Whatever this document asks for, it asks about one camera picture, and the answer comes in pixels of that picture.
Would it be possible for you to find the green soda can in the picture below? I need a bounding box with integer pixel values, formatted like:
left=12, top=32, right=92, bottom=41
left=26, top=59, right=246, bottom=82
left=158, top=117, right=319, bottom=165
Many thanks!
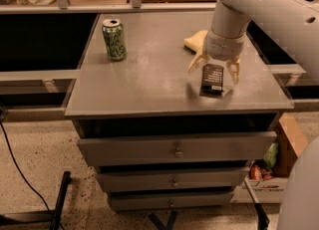
left=102, top=19, right=127, bottom=61

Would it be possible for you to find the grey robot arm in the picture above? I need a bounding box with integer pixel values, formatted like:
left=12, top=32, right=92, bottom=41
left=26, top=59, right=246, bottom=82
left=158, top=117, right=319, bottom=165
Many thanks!
left=188, top=0, right=319, bottom=230

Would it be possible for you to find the cardboard box with snacks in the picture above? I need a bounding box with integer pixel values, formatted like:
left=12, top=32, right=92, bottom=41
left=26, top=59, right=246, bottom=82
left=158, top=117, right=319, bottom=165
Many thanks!
left=231, top=113, right=310, bottom=204

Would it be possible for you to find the black handled tool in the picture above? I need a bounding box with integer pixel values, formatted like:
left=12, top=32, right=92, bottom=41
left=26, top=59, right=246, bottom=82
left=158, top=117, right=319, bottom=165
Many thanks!
left=244, top=178, right=270, bottom=230

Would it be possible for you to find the black metal stand leg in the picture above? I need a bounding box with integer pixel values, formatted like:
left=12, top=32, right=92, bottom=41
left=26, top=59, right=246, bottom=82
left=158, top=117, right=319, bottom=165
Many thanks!
left=0, top=171, right=72, bottom=230

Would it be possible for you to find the green snack bag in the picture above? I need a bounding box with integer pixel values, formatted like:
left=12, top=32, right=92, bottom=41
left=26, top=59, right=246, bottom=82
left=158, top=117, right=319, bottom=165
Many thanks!
left=263, top=142, right=279, bottom=169

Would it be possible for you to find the middle grey drawer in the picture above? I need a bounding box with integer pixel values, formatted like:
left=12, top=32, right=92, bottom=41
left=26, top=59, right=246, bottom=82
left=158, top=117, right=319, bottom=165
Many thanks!
left=97, top=167, right=248, bottom=193

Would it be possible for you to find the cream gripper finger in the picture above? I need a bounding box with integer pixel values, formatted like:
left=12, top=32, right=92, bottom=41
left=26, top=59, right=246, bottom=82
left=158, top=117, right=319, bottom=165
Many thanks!
left=187, top=46, right=209, bottom=74
left=226, top=56, right=240, bottom=85

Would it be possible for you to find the bottom grey drawer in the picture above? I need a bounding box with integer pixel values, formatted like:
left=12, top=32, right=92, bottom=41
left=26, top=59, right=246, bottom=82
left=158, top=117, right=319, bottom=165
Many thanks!
left=108, top=191, right=233, bottom=211

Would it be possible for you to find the top grey drawer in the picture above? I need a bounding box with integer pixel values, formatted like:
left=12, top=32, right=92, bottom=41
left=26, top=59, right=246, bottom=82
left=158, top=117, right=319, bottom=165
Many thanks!
left=78, top=131, right=276, bottom=166

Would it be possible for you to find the black cable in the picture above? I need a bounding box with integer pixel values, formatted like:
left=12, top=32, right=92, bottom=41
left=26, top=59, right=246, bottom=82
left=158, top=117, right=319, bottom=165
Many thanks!
left=0, top=120, right=66, bottom=230

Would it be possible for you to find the grey drawer cabinet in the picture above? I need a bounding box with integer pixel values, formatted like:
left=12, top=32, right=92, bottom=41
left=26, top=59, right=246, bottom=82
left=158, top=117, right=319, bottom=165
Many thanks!
left=65, top=12, right=292, bottom=199

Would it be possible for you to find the grey drawer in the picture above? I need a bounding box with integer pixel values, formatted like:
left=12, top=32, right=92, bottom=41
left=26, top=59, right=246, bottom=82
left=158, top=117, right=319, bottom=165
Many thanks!
left=97, top=167, right=248, bottom=193
left=108, top=191, right=233, bottom=211
left=78, top=131, right=276, bottom=166

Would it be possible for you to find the yellow sponge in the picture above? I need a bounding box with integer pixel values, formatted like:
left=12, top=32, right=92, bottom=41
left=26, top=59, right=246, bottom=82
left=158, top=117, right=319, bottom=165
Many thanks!
left=183, top=30, right=207, bottom=52

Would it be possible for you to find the black rxbar chocolate wrapper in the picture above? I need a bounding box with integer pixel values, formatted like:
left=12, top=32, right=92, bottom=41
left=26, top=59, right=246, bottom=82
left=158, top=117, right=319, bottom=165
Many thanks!
left=200, top=64, right=223, bottom=95

